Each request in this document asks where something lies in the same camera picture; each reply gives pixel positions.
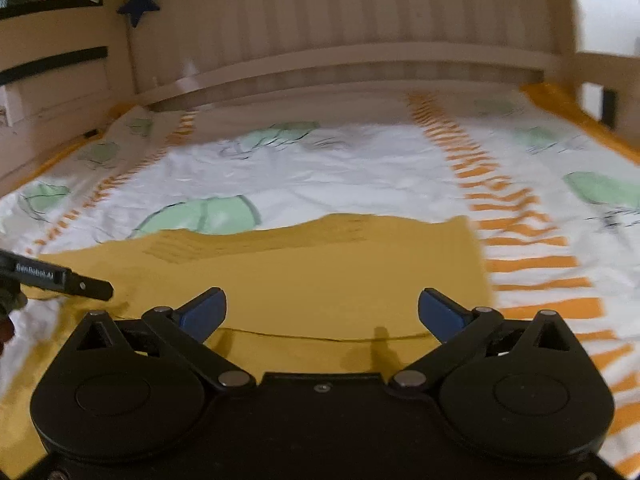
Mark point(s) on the mustard yellow knit garment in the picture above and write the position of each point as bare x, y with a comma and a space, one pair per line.
310, 280

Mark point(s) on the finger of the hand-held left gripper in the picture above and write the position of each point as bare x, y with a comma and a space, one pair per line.
90, 287

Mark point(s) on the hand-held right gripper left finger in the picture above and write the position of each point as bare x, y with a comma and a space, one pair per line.
204, 314

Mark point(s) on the dark blue star ornament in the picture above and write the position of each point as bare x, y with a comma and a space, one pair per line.
140, 4

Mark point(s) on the white printed bed sheet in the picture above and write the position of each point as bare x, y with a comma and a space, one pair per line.
350, 175

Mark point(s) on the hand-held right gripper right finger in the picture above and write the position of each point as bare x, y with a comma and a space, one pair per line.
436, 316

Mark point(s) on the wooden bed frame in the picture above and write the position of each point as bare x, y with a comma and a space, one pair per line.
310, 25

